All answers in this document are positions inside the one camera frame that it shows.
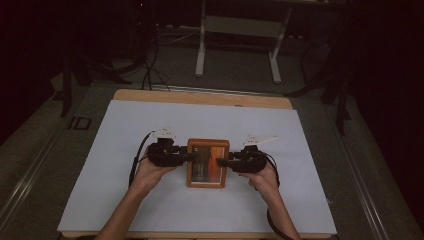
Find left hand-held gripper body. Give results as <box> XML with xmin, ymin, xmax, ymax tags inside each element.
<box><xmin>146</xmin><ymin>127</ymin><xmax>188</xmax><ymax>168</ymax></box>

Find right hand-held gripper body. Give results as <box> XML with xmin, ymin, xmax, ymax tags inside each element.
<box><xmin>232</xmin><ymin>134</ymin><xmax>279</xmax><ymax>175</ymax></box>

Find orange wooden box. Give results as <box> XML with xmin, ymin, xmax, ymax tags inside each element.
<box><xmin>185</xmin><ymin>137</ymin><xmax>232</xmax><ymax>190</ymax></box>

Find person's left hand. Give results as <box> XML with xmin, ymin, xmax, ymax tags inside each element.
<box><xmin>131</xmin><ymin>148</ymin><xmax>178</xmax><ymax>198</ymax></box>

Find person's right hand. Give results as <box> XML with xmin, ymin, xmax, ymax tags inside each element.
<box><xmin>238</xmin><ymin>158</ymin><xmax>281</xmax><ymax>205</ymax></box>

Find white table mat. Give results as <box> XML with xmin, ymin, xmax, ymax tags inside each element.
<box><xmin>56</xmin><ymin>99</ymin><xmax>338</xmax><ymax>235</ymax></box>

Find black metal stand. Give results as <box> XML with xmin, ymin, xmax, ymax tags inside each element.
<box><xmin>59</xmin><ymin>39</ymin><xmax>134</xmax><ymax>118</ymax></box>
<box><xmin>284</xmin><ymin>0</ymin><xmax>354</xmax><ymax>137</ymax></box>

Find black floor cables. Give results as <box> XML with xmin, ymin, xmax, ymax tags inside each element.
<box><xmin>140</xmin><ymin>19</ymin><xmax>172</xmax><ymax>92</ymax></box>

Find black floor bracket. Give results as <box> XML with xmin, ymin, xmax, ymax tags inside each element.
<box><xmin>67</xmin><ymin>116</ymin><xmax>93</xmax><ymax>131</ymax></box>

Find metal floor rail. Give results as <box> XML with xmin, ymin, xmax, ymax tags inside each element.
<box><xmin>0</xmin><ymin>126</ymin><xmax>69</xmax><ymax>231</ymax></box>
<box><xmin>324</xmin><ymin>105</ymin><xmax>391</xmax><ymax>240</ymax></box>

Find white floor cable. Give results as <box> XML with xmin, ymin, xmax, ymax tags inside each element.
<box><xmin>157</xmin><ymin>24</ymin><xmax>202</xmax><ymax>46</ymax></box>

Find white metal desk frame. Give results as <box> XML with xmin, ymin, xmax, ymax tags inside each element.
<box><xmin>194</xmin><ymin>0</ymin><xmax>295</xmax><ymax>85</ymax></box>

